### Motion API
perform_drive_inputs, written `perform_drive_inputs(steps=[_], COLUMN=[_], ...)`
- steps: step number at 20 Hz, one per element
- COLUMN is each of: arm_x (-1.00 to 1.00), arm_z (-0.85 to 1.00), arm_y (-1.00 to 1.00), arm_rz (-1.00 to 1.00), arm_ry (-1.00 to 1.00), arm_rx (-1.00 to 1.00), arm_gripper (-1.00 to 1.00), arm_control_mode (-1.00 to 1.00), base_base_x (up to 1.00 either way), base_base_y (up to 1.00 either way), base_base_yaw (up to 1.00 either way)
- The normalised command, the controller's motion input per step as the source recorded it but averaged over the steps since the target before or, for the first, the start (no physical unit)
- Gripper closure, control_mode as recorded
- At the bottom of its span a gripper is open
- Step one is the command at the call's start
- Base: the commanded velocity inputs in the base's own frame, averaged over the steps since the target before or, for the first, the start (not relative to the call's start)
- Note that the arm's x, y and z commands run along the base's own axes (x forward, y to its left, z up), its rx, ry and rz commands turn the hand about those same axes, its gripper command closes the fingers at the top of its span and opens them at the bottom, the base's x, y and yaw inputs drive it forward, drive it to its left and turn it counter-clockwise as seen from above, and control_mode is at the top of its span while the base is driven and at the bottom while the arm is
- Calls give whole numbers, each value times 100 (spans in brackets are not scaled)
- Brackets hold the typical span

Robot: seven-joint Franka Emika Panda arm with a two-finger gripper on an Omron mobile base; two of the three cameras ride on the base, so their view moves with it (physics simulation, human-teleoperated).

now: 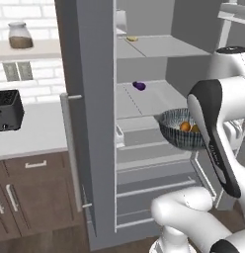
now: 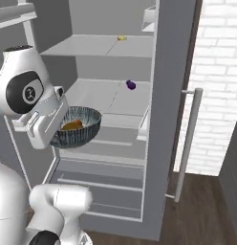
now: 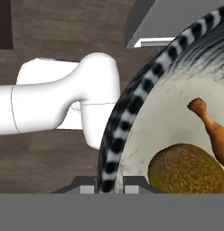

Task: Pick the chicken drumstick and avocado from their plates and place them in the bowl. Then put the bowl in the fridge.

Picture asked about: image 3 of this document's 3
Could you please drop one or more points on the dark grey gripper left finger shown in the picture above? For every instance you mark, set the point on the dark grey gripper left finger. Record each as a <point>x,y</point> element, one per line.
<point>83,183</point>

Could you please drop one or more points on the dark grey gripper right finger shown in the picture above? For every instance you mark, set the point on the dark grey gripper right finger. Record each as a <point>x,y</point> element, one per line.
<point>133,183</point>

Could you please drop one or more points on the black and white striped bowl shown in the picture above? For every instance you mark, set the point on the black and white striped bowl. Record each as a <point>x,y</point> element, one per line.
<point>165,120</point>

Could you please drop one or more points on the brown chicken drumstick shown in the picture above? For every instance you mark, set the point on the brown chicken drumstick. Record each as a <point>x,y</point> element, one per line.
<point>217,135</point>

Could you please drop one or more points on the grey cabinet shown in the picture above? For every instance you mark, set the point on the grey cabinet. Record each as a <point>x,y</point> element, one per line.
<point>177,18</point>

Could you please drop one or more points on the dark brown cabinet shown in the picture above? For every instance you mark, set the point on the dark brown cabinet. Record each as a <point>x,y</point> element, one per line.
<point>4,24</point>

